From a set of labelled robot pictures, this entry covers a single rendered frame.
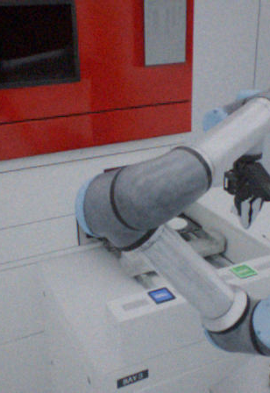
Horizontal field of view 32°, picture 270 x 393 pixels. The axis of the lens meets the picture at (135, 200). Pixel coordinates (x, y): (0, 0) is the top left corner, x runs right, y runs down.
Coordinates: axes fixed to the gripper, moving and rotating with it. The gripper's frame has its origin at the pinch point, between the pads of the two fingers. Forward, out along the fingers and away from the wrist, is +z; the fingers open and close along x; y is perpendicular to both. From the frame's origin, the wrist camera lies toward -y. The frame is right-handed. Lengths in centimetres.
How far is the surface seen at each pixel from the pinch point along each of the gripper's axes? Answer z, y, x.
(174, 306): 15.2, -4.0, 24.7
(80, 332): 29, 14, 45
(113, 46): -43, 54, 14
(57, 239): 22, 59, 37
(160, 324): 19.1, -4.0, 28.7
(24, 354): 67, 59, 54
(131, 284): 28.7, 29.5, 21.9
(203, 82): 0, 207, -119
